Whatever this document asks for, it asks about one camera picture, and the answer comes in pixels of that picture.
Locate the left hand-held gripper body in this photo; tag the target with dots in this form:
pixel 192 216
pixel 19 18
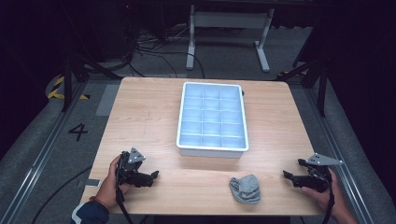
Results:
pixel 130 169

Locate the white metal table frame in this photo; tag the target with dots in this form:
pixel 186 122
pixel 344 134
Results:
pixel 230 20

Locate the person's left hand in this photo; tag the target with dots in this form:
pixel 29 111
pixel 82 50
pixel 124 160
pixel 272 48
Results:
pixel 109 186

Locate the grey sock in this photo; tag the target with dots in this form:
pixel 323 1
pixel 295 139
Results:
pixel 247 189

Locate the white compartment storage box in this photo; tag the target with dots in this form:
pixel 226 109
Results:
pixel 212 119

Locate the aluminium floor rail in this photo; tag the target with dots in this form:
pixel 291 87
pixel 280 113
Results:
pixel 40 155
pixel 345 168

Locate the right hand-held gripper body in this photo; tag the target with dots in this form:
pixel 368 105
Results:
pixel 317 180

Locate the silver tape strip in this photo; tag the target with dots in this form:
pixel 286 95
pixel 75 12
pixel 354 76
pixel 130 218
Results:
pixel 90 183

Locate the person's right hand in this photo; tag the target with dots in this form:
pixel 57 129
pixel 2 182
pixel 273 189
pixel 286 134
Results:
pixel 325 200

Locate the yellow black floor tape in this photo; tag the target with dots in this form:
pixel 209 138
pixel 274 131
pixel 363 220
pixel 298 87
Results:
pixel 292 73
pixel 55 91

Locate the red wrist band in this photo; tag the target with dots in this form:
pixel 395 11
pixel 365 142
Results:
pixel 99 201

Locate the black metal stand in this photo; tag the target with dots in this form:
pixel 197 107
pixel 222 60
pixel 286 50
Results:
pixel 67 84
pixel 322 90

